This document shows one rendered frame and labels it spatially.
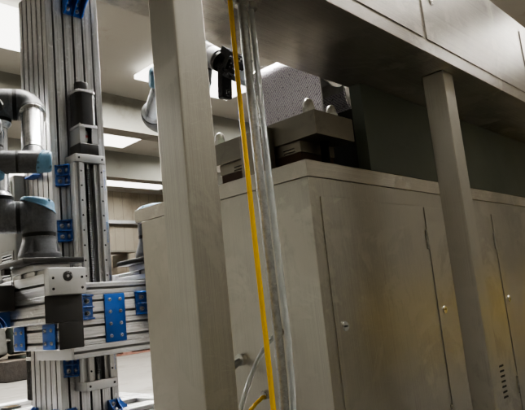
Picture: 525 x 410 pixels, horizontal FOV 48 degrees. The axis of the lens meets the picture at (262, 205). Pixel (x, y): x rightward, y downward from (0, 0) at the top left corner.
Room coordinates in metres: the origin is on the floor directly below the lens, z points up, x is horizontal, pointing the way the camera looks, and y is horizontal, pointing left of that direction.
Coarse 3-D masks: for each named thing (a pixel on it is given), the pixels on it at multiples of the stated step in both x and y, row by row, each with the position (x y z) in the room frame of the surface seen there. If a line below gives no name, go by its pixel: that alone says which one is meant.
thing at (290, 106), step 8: (312, 88) 1.59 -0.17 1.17; (320, 88) 1.57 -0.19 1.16; (288, 96) 1.65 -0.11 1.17; (296, 96) 1.63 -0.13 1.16; (304, 96) 1.61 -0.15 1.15; (312, 96) 1.59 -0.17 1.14; (320, 96) 1.57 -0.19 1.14; (272, 104) 1.69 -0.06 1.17; (280, 104) 1.67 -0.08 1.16; (288, 104) 1.65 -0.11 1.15; (296, 104) 1.63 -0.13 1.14; (320, 104) 1.58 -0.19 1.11; (272, 112) 1.69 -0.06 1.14; (280, 112) 1.67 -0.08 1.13; (288, 112) 1.65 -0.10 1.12; (296, 112) 1.63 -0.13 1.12; (272, 120) 1.70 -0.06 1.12; (280, 120) 1.67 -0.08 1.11
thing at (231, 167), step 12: (288, 144) 1.42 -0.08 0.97; (300, 144) 1.40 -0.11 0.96; (312, 144) 1.43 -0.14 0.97; (276, 156) 1.45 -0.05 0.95; (288, 156) 1.43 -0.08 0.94; (300, 156) 1.40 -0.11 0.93; (312, 156) 1.43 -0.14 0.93; (228, 168) 1.57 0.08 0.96; (240, 168) 1.54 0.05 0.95; (228, 180) 1.57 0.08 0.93
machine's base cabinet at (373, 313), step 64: (320, 192) 1.33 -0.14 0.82; (384, 192) 1.54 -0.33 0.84; (320, 256) 1.31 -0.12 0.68; (384, 256) 1.51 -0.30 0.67; (448, 256) 1.78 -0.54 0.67; (512, 256) 2.16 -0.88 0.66; (256, 320) 1.44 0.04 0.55; (320, 320) 1.31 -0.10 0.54; (384, 320) 1.48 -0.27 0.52; (448, 320) 1.73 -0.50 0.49; (512, 320) 2.08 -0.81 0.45; (256, 384) 1.45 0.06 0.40; (320, 384) 1.32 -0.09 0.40; (384, 384) 1.45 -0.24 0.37; (448, 384) 1.69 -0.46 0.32; (512, 384) 2.01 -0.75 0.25
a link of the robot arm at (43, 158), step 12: (24, 96) 2.06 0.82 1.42; (24, 108) 2.03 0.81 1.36; (36, 108) 2.04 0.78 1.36; (24, 120) 1.98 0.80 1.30; (36, 120) 1.98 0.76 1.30; (24, 132) 1.93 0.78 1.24; (36, 132) 1.93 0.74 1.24; (24, 144) 1.89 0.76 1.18; (36, 144) 1.88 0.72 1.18; (24, 156) 1.83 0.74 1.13; (36, 156) 1.84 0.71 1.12; (48, 156) 1.85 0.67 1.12; (24, 168) 1.84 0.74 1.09; (36, 168) 1.85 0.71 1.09; (48, 168) 1.87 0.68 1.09
